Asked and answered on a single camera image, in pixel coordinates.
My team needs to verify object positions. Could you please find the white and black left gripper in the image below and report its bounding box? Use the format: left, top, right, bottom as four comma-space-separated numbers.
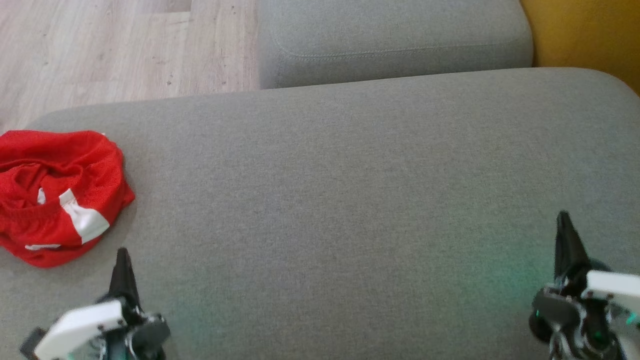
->
33, 247, 172, 360

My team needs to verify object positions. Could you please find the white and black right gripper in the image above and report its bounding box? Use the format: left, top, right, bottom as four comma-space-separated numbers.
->
529, 210, 640, 360

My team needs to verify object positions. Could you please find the red jersey with white panels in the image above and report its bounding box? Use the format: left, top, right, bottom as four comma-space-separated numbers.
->
0, 129, 136, 268

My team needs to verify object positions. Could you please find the yellow sofa back cushion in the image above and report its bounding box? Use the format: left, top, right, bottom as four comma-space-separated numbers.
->
520, 0, 640, 97

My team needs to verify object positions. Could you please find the grey sofa seat cushion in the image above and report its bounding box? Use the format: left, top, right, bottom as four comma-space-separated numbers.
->
256, 0, 534, 90

